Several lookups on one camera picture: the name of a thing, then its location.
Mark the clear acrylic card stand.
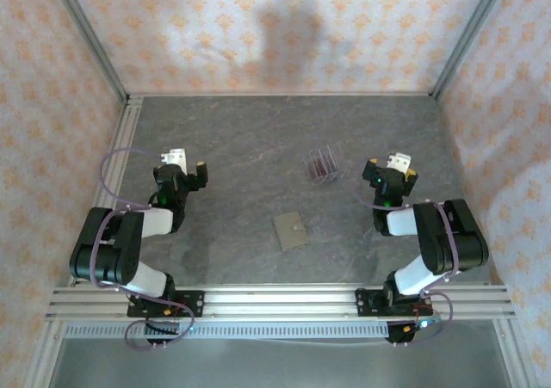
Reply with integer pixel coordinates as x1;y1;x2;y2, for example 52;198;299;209
303;144;345;186

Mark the patterned fabric backdrop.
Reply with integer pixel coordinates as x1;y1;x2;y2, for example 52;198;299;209
434;0;551;388
0;0;128;388
58;0;503;95

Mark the grey metal panel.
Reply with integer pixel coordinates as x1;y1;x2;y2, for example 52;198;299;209
51;338;526;388

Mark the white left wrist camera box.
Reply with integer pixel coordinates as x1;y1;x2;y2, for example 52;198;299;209
161;148;189;175

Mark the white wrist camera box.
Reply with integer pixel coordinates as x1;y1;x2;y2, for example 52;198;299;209
161;148;189;175
387;151;412;174

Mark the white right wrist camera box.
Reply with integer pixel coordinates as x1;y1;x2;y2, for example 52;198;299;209
387;151;412;174

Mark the aluminium side rail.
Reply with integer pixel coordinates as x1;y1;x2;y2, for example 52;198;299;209
68;95;145;286

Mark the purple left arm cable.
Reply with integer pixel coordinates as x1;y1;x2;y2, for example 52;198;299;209
90;147;195;351

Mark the thin aluminium back rail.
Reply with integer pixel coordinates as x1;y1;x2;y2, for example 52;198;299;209
127;89;435;98

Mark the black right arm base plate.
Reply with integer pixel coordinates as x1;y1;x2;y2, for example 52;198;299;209
355;288;433;319

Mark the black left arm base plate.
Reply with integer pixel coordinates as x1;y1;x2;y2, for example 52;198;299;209
127;290;206;319

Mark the aluminium frame post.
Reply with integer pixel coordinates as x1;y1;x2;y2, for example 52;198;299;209
46;0;131;102
430;0;514;101

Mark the wide aluminium mounting rail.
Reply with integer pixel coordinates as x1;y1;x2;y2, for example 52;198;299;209
45;285;517;322

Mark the slotted grey cable duct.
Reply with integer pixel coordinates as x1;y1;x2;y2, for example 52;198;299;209
63;322;391;341

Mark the aluminium frame leg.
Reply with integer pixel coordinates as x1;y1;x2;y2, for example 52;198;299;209
492;318;542;388
23;318;65;388

